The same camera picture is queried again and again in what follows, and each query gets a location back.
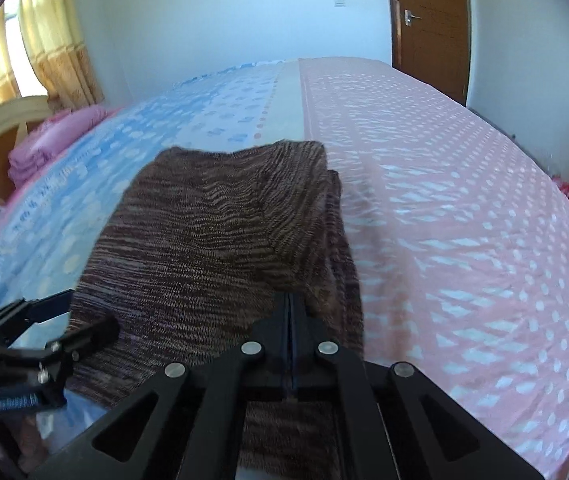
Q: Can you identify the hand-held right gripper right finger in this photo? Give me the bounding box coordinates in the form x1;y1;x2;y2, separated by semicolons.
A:
289;290;546;480

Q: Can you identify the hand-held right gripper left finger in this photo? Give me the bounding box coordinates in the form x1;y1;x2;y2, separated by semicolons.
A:
28;290;291;480

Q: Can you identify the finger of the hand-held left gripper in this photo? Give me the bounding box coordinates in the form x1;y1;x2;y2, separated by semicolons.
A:
0;314;121;367
0;287;76;347

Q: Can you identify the brown knit garment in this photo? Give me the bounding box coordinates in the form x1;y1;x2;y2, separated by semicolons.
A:
67;140;365;471

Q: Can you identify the pink folded blanket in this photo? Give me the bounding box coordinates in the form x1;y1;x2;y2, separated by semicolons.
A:
7;105;126;187

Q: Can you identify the blue and pink dotted bed sheet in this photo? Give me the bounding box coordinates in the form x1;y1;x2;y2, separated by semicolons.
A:
0;56;569;480

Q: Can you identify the yellow curtain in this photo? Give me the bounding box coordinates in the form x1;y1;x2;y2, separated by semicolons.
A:
0;0;106;131

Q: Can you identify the brown wooden door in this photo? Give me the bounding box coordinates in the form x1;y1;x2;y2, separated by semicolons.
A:
384;0;471;109

